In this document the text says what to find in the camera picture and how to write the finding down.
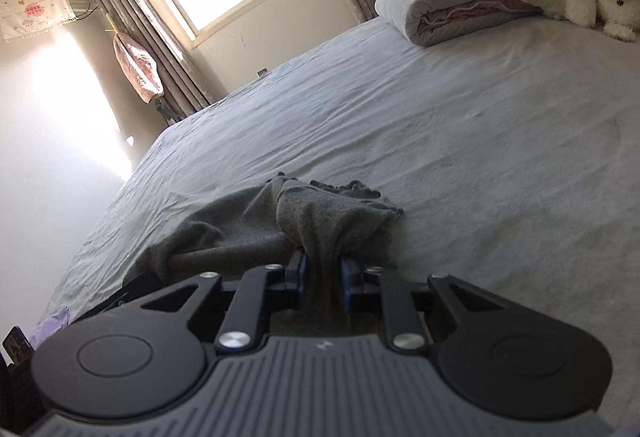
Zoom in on covered wall air conditioner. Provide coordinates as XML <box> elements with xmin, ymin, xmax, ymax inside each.
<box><xmin>0</xmin><ymin>0</ymin><xmax>76</xmax><ymax>42</ymax></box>

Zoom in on left grey curtain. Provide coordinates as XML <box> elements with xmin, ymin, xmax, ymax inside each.
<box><xmin>98</xmin><ymin>0</ymin><xmax>219</xmax><ymax>116</ymax></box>

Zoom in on lower folded grey quilt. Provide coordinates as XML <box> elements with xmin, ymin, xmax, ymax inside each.
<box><xmin>375</xmin><ymin>0</ymin><xmax>540</xmax><ymax>47</ymax></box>

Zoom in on purple cloth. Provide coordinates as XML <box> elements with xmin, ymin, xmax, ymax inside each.
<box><xmin>29</xmin><ymin>307</ymin><xmax>70</xmax><ymax>349</ymax></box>

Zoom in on black phone on stand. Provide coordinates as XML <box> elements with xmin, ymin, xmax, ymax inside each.
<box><xmin>2</xmin><ymin>325</ymin><xmax>35</xmax><ymax>379</ymax></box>

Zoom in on grey bed sheet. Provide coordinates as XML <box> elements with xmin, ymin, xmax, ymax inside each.
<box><xmin>48</xmin><ymin>18</ymin><xmax>639</xmax><ymax>427</ymax></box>

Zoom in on dark grey knit sweater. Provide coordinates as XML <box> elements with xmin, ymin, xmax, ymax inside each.
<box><xmin>125</xmin><ymin>175</ymin><xmax>402</xmax><ymax>336</ymax></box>

